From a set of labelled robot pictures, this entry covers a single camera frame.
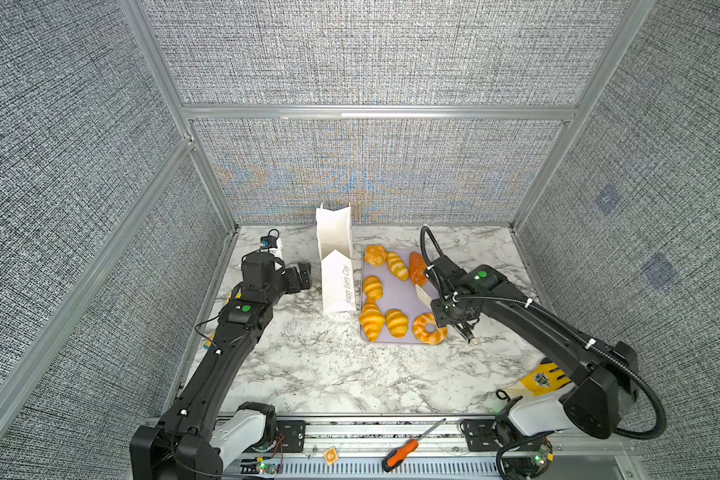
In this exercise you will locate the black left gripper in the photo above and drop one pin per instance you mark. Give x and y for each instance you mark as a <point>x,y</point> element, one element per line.
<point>296,285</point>

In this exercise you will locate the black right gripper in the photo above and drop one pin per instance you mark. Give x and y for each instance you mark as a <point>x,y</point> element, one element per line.
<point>440,318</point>

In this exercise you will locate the white printed paper bag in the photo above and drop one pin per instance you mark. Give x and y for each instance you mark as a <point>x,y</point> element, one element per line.
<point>334,238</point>

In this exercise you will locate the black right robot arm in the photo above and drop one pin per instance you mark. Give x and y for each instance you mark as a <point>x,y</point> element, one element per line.
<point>603,378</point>

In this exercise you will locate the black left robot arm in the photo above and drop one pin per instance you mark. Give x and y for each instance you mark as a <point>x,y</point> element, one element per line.
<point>186,443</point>

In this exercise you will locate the lilac plastic tray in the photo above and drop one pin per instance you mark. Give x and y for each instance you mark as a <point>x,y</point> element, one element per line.
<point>397,295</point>

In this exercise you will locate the dark orange triangular pastry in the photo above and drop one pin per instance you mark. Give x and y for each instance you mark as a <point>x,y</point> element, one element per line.
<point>417,268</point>

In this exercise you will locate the striped croissant lower middle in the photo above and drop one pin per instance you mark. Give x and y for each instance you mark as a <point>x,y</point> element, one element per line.
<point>397,323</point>

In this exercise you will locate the small striped croissant upper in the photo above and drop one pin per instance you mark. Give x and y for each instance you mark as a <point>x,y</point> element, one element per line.
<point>397,266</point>

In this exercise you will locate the small round striped roll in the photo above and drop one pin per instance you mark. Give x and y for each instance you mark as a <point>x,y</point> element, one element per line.
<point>373,288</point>

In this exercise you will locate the long striped croissant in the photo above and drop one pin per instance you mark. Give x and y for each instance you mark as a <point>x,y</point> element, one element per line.
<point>371,320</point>

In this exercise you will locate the yellow plastic tool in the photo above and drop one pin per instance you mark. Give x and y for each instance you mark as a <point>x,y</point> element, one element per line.
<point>207,329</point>

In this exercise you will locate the ring shaped bread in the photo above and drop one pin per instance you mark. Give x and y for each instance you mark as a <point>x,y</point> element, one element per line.
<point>426,330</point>

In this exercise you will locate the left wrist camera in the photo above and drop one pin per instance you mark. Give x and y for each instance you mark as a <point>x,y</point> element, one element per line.
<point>271,243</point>

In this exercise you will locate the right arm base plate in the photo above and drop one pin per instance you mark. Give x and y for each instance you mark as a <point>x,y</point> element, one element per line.
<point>490,434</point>

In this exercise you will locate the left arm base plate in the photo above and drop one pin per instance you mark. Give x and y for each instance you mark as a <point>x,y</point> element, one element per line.
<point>289,437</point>

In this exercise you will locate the orange handled screwdriver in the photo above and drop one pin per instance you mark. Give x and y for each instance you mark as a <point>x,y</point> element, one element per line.
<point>396,457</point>

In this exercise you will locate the aluminium front rail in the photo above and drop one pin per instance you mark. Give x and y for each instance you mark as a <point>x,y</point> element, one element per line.
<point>363,441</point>

